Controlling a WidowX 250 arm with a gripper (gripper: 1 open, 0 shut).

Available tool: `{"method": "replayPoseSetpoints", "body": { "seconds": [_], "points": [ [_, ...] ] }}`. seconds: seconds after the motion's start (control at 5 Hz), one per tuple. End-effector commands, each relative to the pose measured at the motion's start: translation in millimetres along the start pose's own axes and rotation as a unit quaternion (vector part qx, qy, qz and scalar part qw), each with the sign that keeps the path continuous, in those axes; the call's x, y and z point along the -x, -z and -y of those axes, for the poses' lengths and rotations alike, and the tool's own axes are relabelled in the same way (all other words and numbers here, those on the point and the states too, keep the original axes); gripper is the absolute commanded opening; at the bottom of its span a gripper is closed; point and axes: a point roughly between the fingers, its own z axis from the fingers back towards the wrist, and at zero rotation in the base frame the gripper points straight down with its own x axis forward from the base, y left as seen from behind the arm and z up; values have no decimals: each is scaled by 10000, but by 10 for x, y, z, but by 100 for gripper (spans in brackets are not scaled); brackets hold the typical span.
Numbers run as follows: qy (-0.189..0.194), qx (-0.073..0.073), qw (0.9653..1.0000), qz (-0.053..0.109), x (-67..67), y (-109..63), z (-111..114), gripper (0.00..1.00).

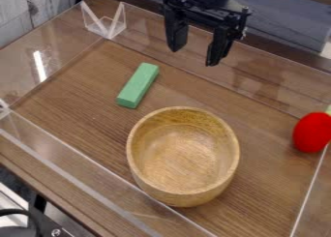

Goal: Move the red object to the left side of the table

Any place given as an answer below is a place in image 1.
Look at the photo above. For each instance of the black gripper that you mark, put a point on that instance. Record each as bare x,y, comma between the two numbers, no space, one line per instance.
210,12

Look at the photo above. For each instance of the red plush strawberry toy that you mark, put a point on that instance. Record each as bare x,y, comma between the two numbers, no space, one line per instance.
311,133

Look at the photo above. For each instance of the black table clamp bracket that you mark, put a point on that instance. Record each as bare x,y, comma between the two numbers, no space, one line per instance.
49,228

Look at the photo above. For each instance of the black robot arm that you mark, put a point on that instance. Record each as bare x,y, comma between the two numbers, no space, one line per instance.
224,16

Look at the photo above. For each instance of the wooden bowl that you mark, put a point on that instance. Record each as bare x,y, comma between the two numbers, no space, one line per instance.
183,155

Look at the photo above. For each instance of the green rectangular block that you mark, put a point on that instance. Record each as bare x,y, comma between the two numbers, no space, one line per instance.
137,85

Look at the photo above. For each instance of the clear acrylic tray walls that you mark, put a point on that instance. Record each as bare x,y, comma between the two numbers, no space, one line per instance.
64,130

